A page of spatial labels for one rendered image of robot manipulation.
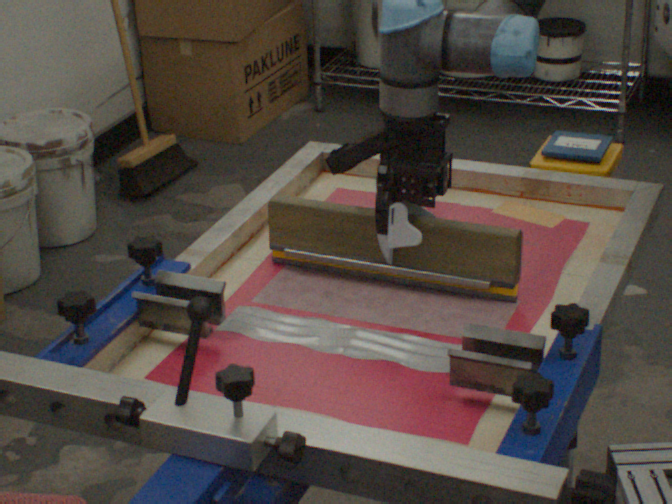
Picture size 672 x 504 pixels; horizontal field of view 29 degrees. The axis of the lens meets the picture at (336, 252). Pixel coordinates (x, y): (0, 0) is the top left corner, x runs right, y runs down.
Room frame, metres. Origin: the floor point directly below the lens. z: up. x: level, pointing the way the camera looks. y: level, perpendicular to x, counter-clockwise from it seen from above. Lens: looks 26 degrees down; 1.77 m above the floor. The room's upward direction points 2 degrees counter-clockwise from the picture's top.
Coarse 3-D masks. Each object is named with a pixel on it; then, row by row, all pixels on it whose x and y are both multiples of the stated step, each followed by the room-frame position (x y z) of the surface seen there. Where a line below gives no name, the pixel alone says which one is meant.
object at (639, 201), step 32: (288, 160) 1.92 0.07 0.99; (320, 160) 1.94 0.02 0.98; (256, 192) 1.79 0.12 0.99; (288, 192) 1.83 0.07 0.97; (480, 192) 1.84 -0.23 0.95; (512, 192) 1.82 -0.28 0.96; (544, 192) 1.80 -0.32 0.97; (576, 192) 1.78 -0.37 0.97; (608, 192) 1.76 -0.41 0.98; (640, 192) 1.74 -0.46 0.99; (224, 224) 1.68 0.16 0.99; (256, 224) 1.72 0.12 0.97; (640, 224) 1.63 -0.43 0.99; (192, 256) 1.58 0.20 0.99; (224, 256) 1.63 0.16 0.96; (608, 256) 1.53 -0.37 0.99; (608, 288) 1.44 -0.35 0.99; (608, 320) 1.41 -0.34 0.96; (128, 352) 1.39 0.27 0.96
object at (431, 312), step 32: (512, 224) 1.72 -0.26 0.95; (576, 224) 1.71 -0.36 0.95; (544, 256) 1.61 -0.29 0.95; (416, 288) 1.53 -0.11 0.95; (544, 288) 1.52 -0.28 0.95; (384, 320) 1.45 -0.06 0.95; (416, 320) 1.44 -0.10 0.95; (448, 320) 1.44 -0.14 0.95; (480, 320) 1.44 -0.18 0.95; (512, 320) 1.43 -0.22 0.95; (320, 384) 1.30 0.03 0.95; (352, 384) 1.30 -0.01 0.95; (384, 384) 1.29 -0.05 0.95; (416, 384) 1.29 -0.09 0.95; (448, 384) 1.29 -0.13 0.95; (352, 416) 1.23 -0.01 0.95; (384, 416) 1.23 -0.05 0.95; (416, 416) 1.22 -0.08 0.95; (448, 416) 1.22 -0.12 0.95; (480, 416) 1.22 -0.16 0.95
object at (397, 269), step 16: (288, 256) 1.59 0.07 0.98; (304, 256) 1.58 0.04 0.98; (320, 256) 1.57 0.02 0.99; (336, 256) 1.56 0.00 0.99; (352, 256) 1.56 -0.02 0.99; (400, 272) 1.52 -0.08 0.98; (416, 272) 1.51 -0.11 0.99; (432, 272) 1.51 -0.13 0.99; (448, 272) 1.50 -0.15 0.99; (480, 288) 1.48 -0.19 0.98
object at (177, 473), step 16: (176, 464) 1.03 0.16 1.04; (192, 464) 1.02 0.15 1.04; (208, 464) 1.02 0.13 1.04; (160, 480) 1.00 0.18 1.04; (176, 480) 1.00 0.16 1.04; (192, 480) 1.00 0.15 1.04; (208, 480) 1.00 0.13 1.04; (224, 480) 1.02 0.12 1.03; (240, 480) 1.05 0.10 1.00; (144, 496) 0.98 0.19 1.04; (160, 496) 0.98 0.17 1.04; (176, 496) 0.98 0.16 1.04; (192, 496) 0.97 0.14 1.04; (208, 496) 0.99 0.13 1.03
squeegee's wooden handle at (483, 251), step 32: (288, 224) 1.61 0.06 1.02; (320, 224) 1.59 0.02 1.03; (352, 224) 1.57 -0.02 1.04; (416, 224) 1.53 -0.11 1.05; (448, 224) 1.52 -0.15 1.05; (480, 224) 1.52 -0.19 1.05; (416, 256) 1.53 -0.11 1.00; (448, 256) 1.51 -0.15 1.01; (480, 256) 1.49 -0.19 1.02; (512, 256) 1.47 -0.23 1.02; (512, 288) 1.47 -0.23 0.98
